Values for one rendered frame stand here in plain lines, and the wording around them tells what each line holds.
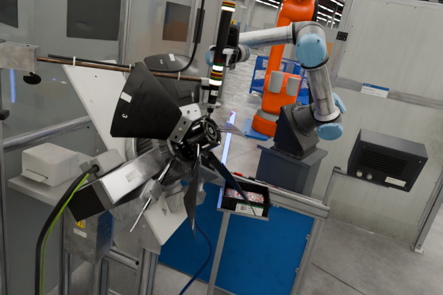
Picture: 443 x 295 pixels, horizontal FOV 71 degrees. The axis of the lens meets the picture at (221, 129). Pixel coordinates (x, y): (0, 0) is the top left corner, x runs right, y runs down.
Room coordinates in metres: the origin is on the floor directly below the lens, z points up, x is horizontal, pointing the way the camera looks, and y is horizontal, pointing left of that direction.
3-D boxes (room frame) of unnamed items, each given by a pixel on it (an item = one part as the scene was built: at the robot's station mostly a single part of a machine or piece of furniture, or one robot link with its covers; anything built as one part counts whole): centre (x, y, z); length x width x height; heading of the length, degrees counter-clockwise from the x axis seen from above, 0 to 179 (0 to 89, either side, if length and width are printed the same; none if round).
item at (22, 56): (0.93, 0.65, 1.37); 0.10 x 0.07 x 0.09; 109
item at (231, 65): (1.24, 0.03, 1.46); 0.12 x 0.08 x 0.09; 164
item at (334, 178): (1.33, -0.56, 0.96); 0.03 x 0.03 x 0.20; 74
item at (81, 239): (1.01, 0.44, 0.73); 0.15 x 0.09 x 0.22; 74
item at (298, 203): (1.45, -0.14, 0.82); 0.90 x 0.04 x 0.08; 74
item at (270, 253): (1.45, -0.14, 0.45); 0.82 x 0.02 x 0.66; 74
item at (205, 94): (1.13, 0.06, 1.33); 0.09 x 0.07 x 0.10; 109
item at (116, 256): (1.07, 0.30, 0.56); 0.19 x 0.04 x 0.04; 74
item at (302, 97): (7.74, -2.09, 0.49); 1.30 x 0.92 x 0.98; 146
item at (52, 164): (1.11, 0.67, 0.92); 0.17 x 0.16 x 0.11; 74
